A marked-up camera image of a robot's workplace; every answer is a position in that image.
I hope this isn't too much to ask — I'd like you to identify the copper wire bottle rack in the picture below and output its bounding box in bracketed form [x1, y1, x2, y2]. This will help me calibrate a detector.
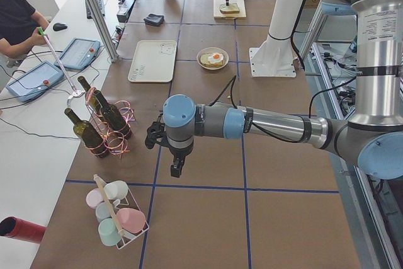
[86, 87, 133, 157]

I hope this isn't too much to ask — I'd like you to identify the aluminium frame post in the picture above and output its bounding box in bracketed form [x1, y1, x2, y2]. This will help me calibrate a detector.
[85, 0, 119, 62]

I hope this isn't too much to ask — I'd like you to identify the bread slice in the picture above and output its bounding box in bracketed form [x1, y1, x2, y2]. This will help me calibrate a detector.
[200, 52, 225, 69]
[219, 3, 240, 14]

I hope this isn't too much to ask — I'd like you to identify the black keyboard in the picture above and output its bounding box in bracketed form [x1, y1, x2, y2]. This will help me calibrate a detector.
[86, 0, 106, 20]

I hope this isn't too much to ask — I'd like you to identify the green wine bottle front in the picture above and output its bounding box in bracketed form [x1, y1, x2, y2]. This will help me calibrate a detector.
[64, 108, 109, 158]

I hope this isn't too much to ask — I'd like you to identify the black computer mouse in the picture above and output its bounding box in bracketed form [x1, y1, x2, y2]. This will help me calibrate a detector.
[52, 23, 68, 31]

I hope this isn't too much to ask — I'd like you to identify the red cylinder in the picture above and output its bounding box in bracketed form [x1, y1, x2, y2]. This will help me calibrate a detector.
[1, 217, 46, 244]

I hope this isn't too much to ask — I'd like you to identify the white wire cup rack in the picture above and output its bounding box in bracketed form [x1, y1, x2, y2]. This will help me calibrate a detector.
[93, 173, 149, 249]

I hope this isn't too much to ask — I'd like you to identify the green wine bottle middle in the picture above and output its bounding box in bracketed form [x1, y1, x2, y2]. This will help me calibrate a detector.
[94, 89, 132, 139]

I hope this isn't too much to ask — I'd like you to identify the wooden rack handle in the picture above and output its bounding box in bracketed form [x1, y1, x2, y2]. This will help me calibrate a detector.
[93, 174, 124, 236]

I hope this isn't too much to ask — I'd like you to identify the person in black shirt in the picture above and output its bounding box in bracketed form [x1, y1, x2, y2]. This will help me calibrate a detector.
[1, 0, 49, 59]

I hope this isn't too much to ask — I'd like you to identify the blue teach pendant near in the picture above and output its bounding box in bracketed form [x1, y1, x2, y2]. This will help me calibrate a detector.
[6, 61, 64, 103]

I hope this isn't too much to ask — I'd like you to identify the green wine bottle back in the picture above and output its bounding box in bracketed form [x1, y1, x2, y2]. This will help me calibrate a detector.
[77, 76, 101, 117]

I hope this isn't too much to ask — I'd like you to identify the mint green cup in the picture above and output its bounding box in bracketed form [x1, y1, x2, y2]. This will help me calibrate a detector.
[98, 218, 122, 246]

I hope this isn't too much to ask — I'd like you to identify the pink stick with green tip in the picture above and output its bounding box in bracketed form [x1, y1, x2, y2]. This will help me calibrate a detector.
[37, 26, 85, 100]

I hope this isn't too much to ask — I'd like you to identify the green wine bottle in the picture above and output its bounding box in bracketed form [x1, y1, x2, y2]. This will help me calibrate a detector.
[94, 89, 132, 139]
[77, 76, 101, 117]
[64, 108, 109, 158]

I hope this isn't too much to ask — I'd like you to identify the blue teach pendant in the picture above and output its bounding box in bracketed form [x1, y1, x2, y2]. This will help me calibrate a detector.
[6, 61, 64, 103]
[59, 38, 101, 71]

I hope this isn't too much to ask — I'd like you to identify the wooden cutting board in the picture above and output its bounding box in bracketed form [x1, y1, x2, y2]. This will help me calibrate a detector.
[213, 0, 246, 19]

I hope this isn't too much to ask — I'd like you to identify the light pink cup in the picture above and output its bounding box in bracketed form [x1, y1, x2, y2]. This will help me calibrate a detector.
[86, 188, 104, 209]

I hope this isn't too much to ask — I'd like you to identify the blue teach pendant far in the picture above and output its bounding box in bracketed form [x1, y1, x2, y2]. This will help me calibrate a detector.
[59, 38, 101, 71]

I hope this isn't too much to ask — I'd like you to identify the white cup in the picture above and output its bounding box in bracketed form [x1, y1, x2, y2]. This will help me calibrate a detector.
[104, 180, 128, 200]

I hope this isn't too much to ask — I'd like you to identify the grey folded cloth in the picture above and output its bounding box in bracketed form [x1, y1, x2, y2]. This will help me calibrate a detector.
[144, 13, 164, 26]

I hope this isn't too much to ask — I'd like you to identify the grey cup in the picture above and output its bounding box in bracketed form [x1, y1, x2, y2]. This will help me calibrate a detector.
[95, 202, 111, 223]

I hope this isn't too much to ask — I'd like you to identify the white plate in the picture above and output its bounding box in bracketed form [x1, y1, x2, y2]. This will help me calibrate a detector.
[196, 47, 229, 71]

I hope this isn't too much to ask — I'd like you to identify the fried egg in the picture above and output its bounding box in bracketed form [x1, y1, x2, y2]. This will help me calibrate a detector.
[207, 53, 224, 65]

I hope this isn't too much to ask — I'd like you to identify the cream bear tray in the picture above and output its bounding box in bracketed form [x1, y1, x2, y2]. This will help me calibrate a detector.
[128, 40, 177, 83]

